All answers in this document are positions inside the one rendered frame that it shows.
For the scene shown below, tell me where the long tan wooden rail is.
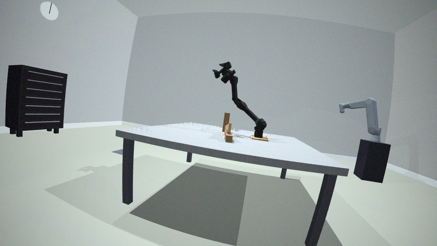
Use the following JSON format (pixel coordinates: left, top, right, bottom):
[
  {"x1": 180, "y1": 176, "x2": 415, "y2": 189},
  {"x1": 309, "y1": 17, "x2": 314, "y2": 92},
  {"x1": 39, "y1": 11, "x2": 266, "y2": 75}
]
[{"x1": 224, "y1": 123, "x2": 232, "y2": 133}]

